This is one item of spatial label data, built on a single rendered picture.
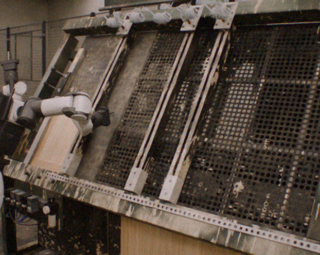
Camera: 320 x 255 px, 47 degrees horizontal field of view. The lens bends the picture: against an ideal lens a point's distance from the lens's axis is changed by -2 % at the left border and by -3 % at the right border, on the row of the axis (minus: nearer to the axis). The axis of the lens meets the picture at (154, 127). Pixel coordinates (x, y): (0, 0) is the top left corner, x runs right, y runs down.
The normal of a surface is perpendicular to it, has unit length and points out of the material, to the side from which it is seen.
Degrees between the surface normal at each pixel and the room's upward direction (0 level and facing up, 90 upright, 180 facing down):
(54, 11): 90
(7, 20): 90
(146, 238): 90
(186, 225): 57
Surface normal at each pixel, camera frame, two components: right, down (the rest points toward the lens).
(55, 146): -0.50, -0.46
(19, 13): 0.73, 0.11
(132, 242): -0.61, 0.09
